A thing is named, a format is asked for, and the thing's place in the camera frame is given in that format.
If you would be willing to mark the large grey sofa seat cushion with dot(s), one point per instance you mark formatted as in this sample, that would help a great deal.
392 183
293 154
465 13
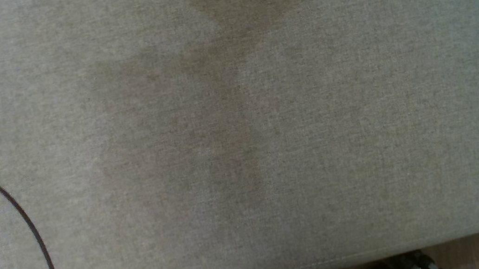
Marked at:
238 125

